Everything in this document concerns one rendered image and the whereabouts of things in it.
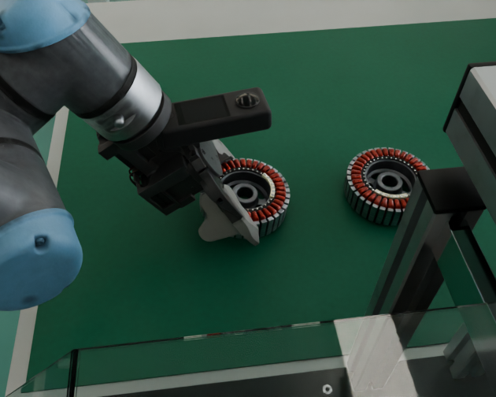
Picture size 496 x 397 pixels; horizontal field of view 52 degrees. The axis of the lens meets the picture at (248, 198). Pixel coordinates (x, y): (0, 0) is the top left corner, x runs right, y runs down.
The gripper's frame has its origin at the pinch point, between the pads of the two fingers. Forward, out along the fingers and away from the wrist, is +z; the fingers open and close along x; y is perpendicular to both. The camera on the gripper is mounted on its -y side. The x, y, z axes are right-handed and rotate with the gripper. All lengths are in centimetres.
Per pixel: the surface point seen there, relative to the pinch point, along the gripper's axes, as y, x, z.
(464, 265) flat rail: -16.8, 29.1, -21.2
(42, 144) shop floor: 80, -105, 44
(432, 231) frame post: -16.3, 26.2, -20.6
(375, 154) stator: -16.5, -1.9, 7.4
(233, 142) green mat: 0.2, -12.5, 2.4
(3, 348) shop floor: 88, -29, 39
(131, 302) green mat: 15.3, 9.8, -5.9
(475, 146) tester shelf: -20.1, 25.1, -24.8
